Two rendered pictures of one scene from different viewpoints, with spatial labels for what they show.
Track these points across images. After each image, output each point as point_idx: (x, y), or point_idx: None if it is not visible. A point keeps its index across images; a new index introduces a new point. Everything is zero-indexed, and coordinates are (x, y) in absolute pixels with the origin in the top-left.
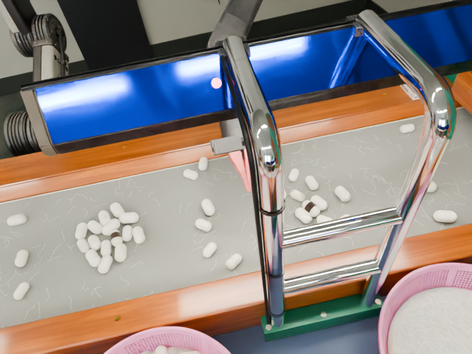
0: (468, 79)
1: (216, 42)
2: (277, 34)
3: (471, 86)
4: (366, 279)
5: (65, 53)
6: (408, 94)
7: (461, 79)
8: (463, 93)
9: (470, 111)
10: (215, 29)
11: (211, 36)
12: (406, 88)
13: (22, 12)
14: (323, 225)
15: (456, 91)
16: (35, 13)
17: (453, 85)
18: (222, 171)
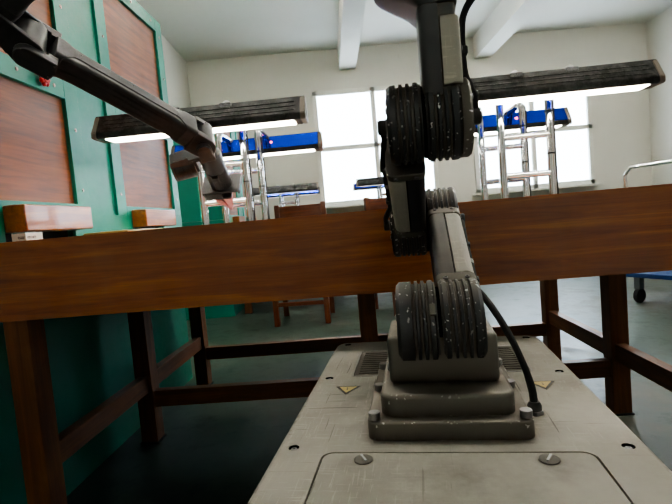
0: (34, 208)
1: (230, 102)
2: (208, 105)
3: (38, 210)
4: (208, 218)
5: (385, 163)
6: (37, 238)
7: (29, 212)
8: (36, 221)
9: (46, 227)
10: (200, 119)
11: (205, 122)
12: (33, 236)
13: (419, 70)
14: (227, 161)
15: (31, 223)
16: (421, 79)
17: (27, 221)
18: None
